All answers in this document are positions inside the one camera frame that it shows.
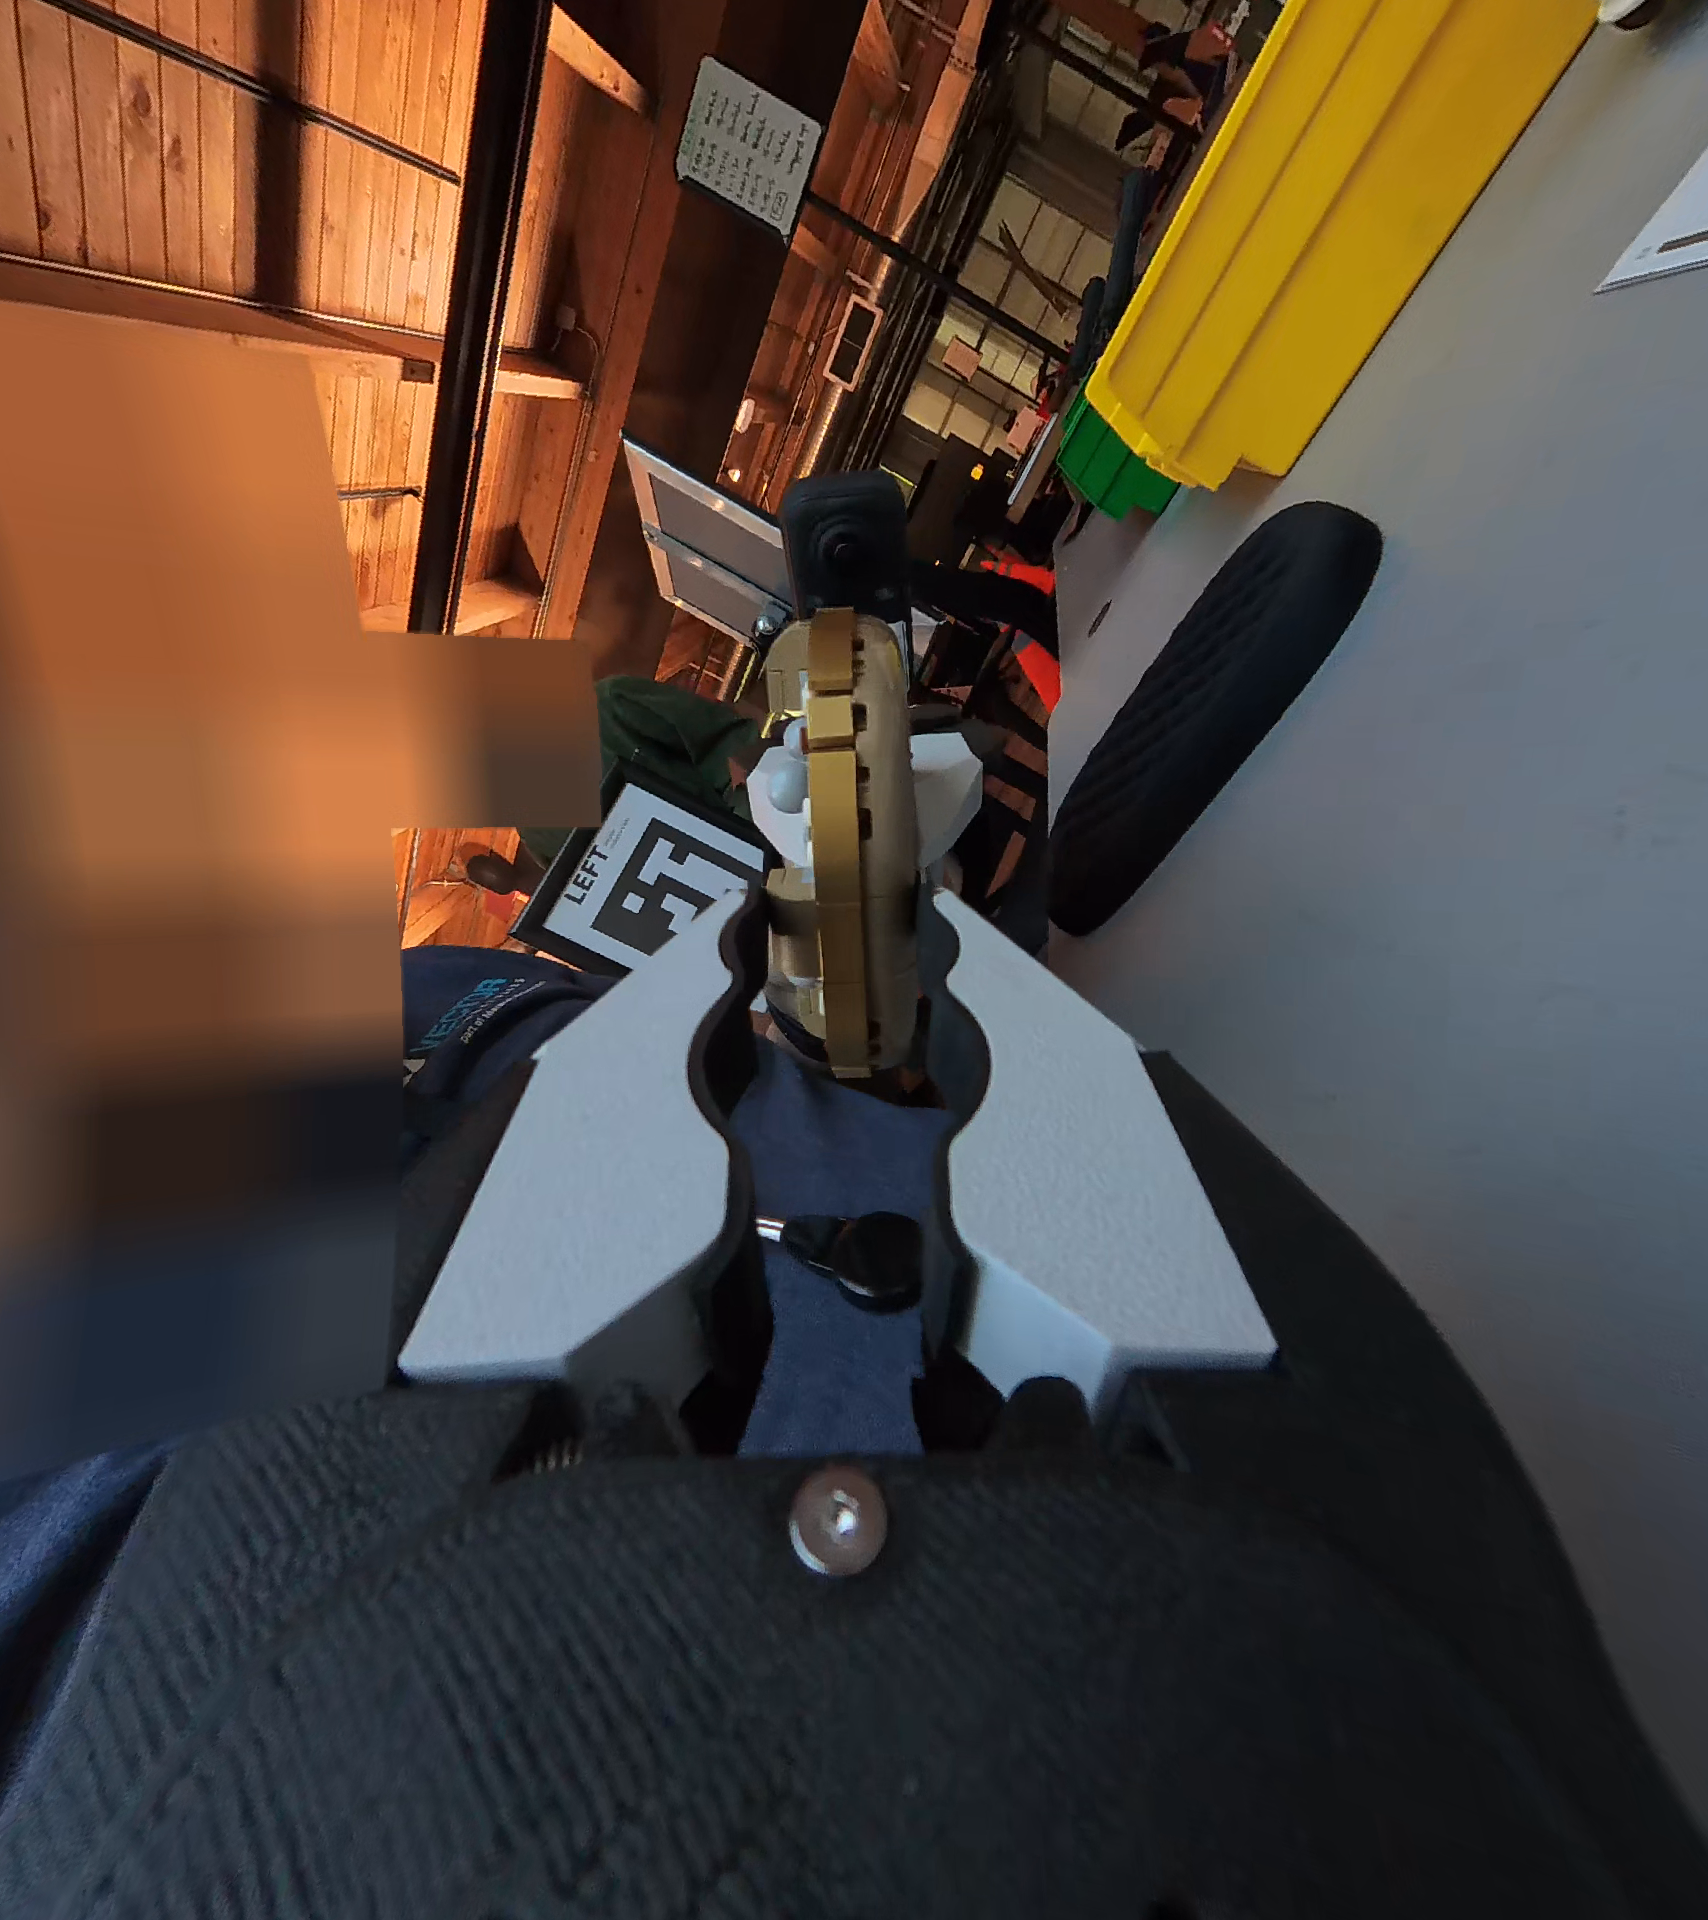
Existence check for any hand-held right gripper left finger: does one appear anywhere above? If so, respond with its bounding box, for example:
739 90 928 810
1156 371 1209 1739
396 885 770 1392

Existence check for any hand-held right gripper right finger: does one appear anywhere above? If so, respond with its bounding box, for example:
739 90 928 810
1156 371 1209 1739
928 885 1279 1399

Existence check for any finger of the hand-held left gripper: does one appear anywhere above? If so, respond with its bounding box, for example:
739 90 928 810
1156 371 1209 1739
740 727 818 870
915 727 986 870

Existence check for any round tan lego base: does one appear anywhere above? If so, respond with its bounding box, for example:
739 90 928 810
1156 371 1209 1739
752 606 935 1083

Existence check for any person's left hand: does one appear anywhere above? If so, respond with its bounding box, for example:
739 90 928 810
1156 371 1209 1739
951 627 1064 920

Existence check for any dark green cloth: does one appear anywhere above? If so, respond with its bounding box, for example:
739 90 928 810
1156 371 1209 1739
598 675 774 842

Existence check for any silver framed panel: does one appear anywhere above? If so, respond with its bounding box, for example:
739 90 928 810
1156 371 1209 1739
620 434 783 611

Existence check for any green plastic bin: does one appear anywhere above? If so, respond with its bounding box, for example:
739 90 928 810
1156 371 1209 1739
1057 387 1186 523

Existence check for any white hanging sign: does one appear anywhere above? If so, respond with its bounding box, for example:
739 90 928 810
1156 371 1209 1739
676 56 825 243

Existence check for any yellow plastic bin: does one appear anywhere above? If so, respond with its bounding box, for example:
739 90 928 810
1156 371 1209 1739
1086 0 1599 491

